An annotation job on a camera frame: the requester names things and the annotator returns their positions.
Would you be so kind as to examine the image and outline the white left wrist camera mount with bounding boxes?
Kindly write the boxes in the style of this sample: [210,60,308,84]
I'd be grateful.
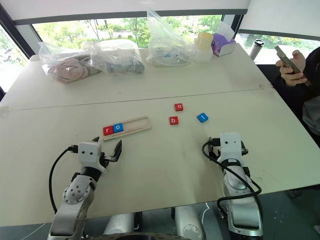
[77,141,103,174]

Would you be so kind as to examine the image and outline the wide white roller blind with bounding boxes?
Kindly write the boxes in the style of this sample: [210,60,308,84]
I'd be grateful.
[0,0,251,26]

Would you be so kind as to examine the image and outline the silver robot leg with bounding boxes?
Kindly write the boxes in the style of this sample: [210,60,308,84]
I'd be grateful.
[174,204,207,240]
[102,212,137,236]

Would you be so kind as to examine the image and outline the silver thermos black lid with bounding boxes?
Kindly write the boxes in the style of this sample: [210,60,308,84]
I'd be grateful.
[249,39,265,62]

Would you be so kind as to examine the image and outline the pink cloth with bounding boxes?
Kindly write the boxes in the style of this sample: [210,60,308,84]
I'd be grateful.
[47,56,97,84]

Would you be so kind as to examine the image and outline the clear bag with pink cloth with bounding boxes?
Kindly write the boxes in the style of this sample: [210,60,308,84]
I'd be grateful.
[38,41,101,85]

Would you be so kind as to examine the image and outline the person in dark clothing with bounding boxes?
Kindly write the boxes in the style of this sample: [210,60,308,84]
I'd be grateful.
[272,47,320,148]

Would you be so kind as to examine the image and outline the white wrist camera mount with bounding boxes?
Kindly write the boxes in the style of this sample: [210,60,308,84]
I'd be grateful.
[77,141,103,174]
[216,132,245,166]

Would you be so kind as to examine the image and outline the black chair base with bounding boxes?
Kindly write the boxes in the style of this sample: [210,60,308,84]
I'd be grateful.
[287,189,304,199]

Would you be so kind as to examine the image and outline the translucent container yellow lid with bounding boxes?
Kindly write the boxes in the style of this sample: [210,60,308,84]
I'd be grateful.
[193,32,214,63]

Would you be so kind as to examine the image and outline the tall clear plastic bag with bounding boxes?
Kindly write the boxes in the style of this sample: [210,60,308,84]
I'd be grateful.
[146,8,198,68]

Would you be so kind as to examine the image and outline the white plastic items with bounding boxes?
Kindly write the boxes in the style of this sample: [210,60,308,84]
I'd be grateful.
[147,47,192,68]

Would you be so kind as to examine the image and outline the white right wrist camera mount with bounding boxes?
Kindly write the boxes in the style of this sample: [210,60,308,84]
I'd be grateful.
[216,132,245,166]

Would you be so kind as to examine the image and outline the silver right robot leg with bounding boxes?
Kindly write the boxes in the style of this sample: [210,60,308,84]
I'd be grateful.
[174,204,207,240]

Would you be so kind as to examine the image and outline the blue letter tile o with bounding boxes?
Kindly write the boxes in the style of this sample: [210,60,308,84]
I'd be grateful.
[112,122,125,134]

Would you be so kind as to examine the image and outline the silver left robot leg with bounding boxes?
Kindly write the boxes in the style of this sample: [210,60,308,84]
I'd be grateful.
[102,212,137,236]

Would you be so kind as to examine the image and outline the person's right hand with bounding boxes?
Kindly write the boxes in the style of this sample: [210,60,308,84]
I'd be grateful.
[275,49,309,87]

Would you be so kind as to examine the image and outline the narrow white roller blind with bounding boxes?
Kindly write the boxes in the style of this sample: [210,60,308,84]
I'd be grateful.
[238,0,320,41]

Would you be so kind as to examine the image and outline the smartphone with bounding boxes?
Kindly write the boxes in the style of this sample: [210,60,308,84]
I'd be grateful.
[274,45,313,88]

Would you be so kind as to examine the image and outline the blue letter tile t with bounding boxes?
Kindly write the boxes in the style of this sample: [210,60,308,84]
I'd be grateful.
[196,112,210,124]

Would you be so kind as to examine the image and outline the grey soft item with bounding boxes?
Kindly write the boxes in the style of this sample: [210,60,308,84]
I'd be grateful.
[106,58,146,75]

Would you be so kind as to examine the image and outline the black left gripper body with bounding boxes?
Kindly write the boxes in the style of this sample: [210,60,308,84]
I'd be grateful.
[99,151,119,174]

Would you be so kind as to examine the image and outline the clear bag with grey item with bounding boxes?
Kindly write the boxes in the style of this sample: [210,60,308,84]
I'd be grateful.
[83,39,146,76]

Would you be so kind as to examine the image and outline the wooden letter tray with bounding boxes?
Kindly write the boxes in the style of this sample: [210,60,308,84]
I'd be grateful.
[101,115,153,142]

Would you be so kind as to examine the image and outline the purple tissue box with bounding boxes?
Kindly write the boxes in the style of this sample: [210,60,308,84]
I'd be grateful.
[211,21,237,58]

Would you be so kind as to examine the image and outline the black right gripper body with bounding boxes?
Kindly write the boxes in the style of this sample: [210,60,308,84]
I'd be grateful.
[209,143,249,158]

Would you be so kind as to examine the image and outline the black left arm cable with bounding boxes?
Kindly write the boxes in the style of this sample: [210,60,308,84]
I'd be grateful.
[48,144,80,215]

